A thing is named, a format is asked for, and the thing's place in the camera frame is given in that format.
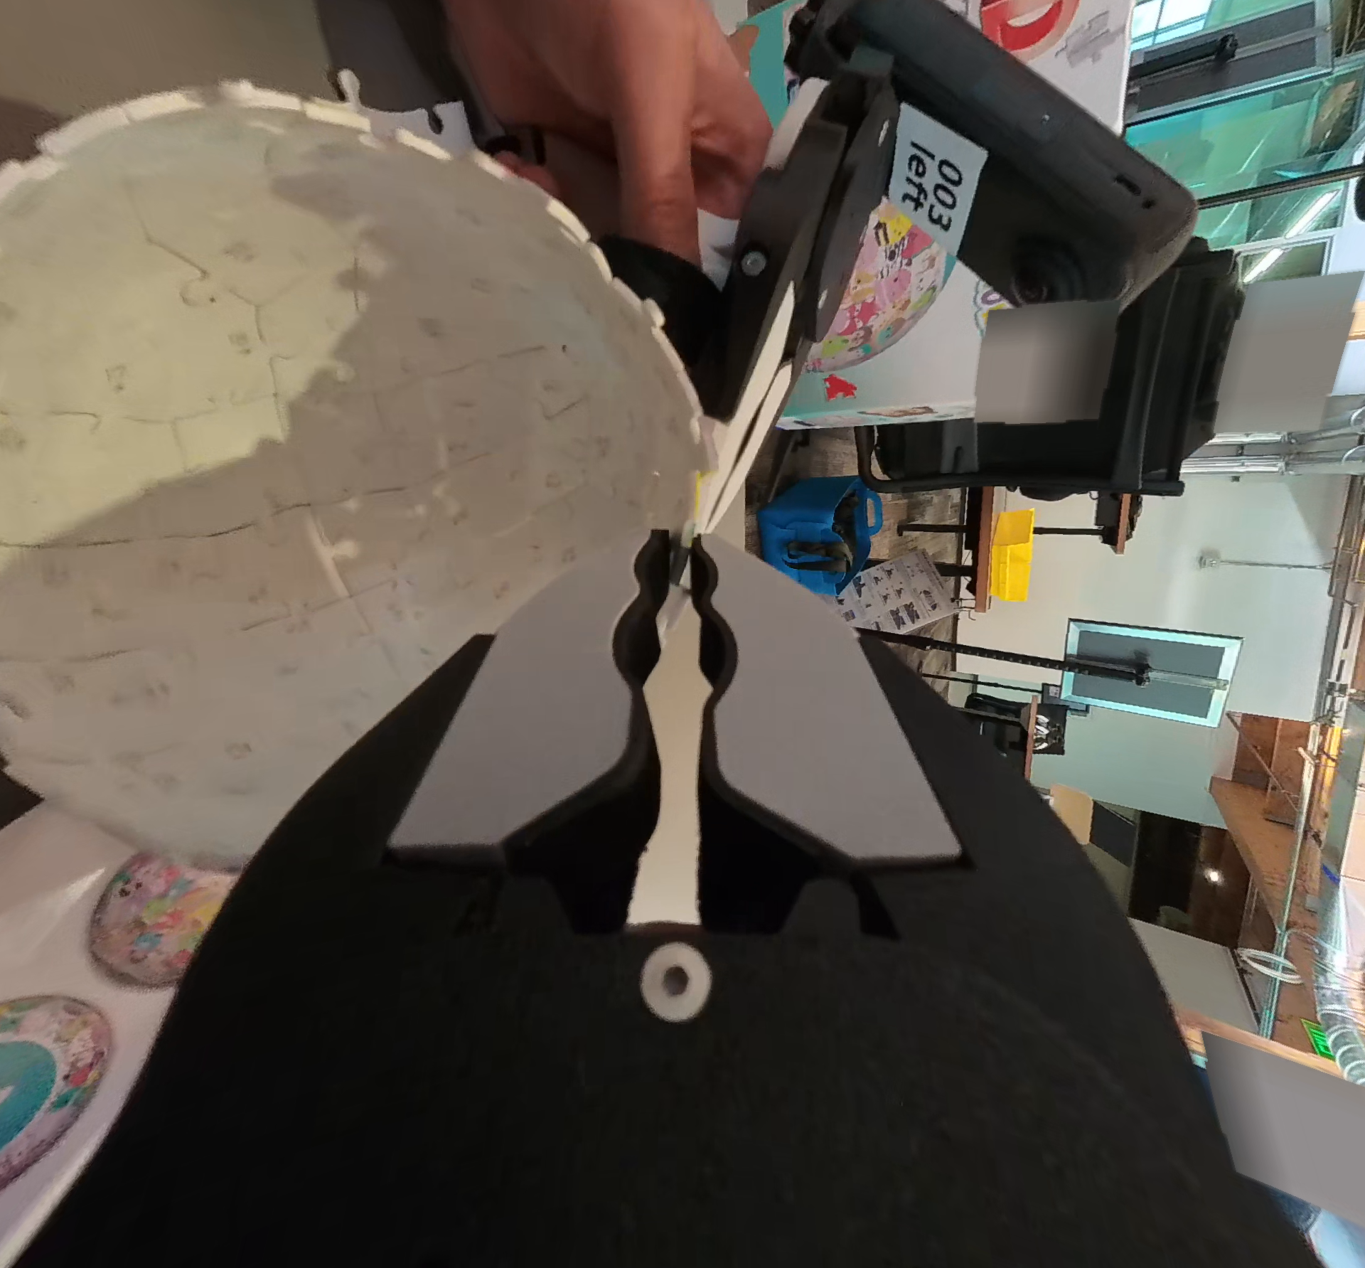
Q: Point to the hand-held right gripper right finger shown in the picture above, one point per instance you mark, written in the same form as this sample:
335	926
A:
822	735

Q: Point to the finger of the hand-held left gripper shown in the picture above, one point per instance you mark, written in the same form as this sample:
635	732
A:
769	414
752	394

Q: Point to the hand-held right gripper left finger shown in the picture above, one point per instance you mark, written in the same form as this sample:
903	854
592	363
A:
534	725

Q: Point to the white puzzle piece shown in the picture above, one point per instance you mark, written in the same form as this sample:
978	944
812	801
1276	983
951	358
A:
670	614

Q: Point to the partly built puzzle ball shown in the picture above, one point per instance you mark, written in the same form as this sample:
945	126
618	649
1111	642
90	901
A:
321	436

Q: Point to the person's left hand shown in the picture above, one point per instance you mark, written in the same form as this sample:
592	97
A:
598	62

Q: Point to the blue bag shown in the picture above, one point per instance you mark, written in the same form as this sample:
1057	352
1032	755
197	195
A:
811	525

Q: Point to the printed picture sheet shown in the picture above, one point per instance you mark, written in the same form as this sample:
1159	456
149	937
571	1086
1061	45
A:
896	592

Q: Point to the yellow bin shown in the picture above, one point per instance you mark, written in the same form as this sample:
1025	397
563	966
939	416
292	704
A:
1013	554

